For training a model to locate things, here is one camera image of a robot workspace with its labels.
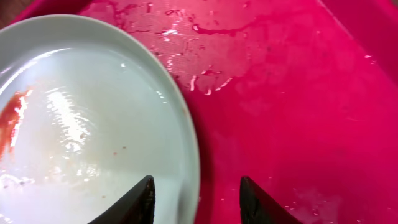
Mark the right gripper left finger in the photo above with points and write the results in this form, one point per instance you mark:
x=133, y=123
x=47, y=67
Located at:
x=137, y=206

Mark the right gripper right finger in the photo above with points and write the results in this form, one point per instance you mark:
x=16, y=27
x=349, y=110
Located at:
x=258, y=207

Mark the white plate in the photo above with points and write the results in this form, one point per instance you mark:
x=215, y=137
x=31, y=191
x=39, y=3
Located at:
x=86, y=113

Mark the red plastic tray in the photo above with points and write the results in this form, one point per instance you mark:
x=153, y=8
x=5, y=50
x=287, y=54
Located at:
x=299, y=95

